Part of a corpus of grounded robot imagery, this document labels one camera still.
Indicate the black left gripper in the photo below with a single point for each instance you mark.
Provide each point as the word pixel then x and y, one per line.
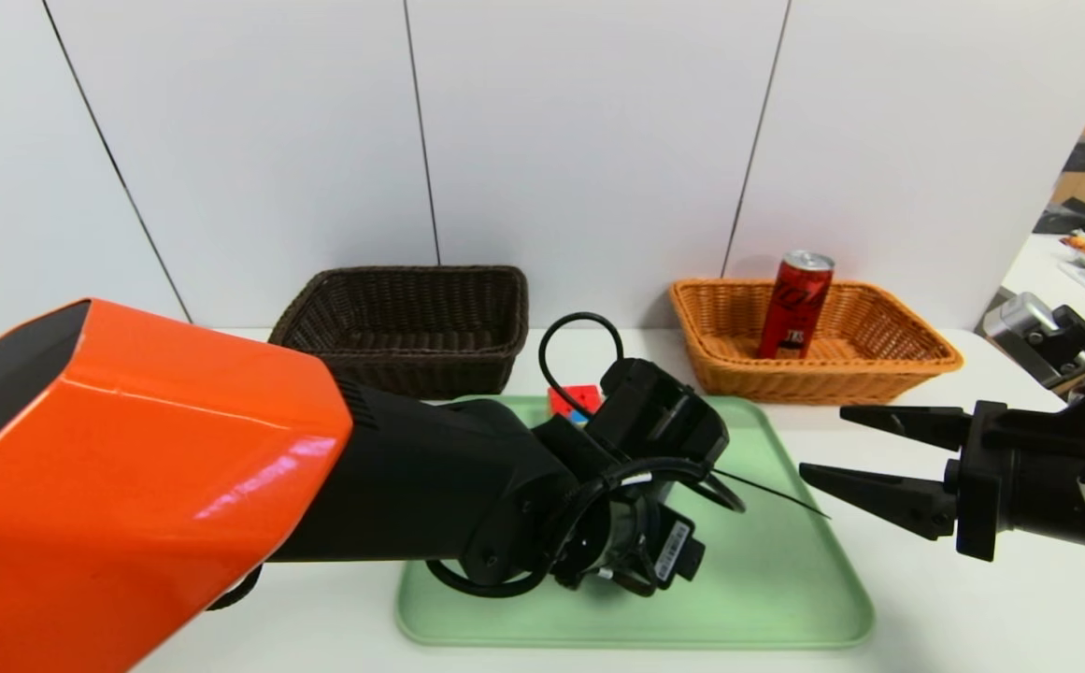
pixel 674 551

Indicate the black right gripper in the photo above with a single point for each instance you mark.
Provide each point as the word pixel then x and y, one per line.
pixel 981 481

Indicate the colourful puzzle cube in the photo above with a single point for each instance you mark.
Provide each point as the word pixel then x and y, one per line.
pixel 570 400

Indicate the red soda can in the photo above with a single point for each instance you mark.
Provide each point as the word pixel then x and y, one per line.
pixel 794 299

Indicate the orange wicker basket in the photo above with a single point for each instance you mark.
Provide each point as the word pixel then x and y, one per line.
pixel 878 383

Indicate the dark brown wicker basket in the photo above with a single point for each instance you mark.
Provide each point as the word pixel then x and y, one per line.
pixel 411 308

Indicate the light green plastic tray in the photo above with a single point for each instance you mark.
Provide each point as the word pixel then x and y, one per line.
pixel 766 598

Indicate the thin black zip tie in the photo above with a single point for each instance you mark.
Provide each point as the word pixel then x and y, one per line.
pixel 771 494

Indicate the white round-edged side table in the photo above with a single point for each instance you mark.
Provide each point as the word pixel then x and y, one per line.
pixel 1033 271

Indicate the small black background object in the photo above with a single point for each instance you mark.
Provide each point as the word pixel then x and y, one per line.
pixel 1079 157

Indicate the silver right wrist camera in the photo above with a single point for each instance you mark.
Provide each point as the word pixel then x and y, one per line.
pixel 1033 336

